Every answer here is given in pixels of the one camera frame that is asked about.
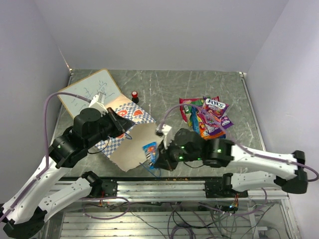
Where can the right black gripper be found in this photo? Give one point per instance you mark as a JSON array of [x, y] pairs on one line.
[[164, 160]]

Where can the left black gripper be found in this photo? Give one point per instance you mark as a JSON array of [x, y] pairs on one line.
[[120, 125]]

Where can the blue M&M's packet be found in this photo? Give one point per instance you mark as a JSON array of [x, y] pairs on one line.
[[151, 153]]

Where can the checkered paper bag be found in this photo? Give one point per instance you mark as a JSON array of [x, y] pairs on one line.
[[126, 150]]

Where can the blue Slendy snack bag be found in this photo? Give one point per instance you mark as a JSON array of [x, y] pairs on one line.
[[196, 122]]

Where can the green snack bag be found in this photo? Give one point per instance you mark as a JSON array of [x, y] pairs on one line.
[[194, 101]]

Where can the red snack bag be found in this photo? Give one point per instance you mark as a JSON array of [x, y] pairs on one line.
[[185, 116]]

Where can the purple Fox's berries bag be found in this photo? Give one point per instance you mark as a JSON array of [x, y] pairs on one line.
[[213, 107]]

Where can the purple snack packet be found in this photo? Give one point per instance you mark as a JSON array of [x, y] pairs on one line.
[[224, 121]]

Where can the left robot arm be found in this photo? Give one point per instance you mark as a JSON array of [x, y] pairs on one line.
[[27, 211]]

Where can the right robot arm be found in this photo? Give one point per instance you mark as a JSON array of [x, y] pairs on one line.
[[270, 170]]

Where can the red marker cap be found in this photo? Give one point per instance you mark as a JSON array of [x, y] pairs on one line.
[[135, 97]]

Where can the small whiteboard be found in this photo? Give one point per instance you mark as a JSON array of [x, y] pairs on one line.
[[88, 87]]

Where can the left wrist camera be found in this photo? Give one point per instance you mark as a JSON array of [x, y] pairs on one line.
[[98, 103]]

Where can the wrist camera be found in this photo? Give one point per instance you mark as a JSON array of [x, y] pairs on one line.
[[165, 133], [98, 103]]

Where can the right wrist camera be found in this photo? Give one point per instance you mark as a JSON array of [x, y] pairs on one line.
[[165, 133]]

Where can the aluminium rail frame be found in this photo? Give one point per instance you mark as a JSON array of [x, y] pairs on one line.
[[175, 209]]

